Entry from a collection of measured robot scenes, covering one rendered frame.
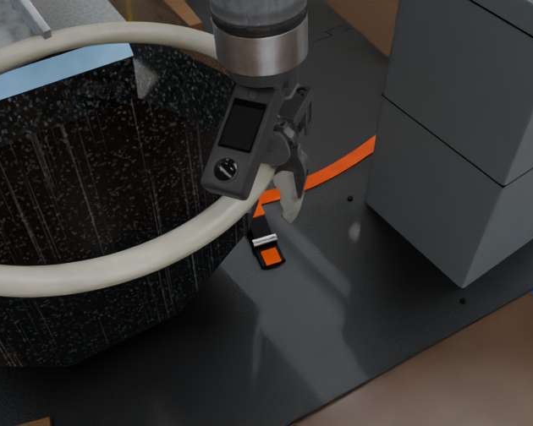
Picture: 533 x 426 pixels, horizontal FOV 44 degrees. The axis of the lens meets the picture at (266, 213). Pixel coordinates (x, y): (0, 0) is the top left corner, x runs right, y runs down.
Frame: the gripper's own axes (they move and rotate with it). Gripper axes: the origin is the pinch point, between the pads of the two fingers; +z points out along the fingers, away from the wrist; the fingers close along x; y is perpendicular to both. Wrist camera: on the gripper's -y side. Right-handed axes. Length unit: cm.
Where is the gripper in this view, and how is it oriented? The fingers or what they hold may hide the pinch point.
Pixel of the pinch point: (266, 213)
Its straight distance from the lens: 78.2
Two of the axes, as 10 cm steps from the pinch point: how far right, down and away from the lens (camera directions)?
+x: -9.3, -2.2, 3.0
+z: 0.6, 7.0, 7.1
